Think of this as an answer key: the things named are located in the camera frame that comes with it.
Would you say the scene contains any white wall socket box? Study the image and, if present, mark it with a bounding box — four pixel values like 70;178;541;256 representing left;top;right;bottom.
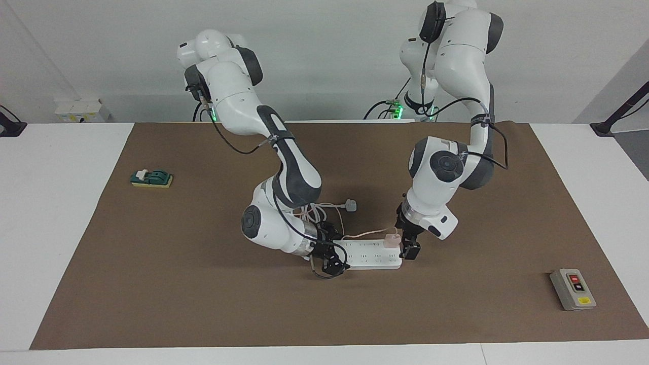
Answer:
55;99;111;123

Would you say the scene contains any pink charging cable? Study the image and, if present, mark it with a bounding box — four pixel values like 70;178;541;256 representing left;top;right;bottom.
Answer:
304;203;391;241

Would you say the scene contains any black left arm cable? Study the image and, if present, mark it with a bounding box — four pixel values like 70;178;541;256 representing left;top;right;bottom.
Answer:
419;41;509;170

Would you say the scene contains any white power cord with plug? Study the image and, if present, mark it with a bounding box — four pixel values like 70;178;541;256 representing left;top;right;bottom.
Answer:
299;199;358;239

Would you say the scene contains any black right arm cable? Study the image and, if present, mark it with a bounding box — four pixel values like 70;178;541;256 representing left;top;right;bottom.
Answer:
188;86;351;280

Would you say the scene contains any green knife switch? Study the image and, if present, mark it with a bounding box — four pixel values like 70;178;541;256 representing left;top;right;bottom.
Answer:
130;169;174;189

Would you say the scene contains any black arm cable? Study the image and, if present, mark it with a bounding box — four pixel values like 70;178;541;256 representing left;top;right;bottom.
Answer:
188;86;351;280
419;41;509;170

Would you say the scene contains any brown table mat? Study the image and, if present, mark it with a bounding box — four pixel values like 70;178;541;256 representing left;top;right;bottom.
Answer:
29;121;649;350

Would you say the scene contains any grey on-off switch box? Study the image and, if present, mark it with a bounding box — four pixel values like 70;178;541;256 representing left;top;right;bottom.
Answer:
550;269;597;311

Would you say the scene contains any white power strip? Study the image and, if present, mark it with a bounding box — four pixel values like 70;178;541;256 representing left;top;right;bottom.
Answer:
335;239;404;270

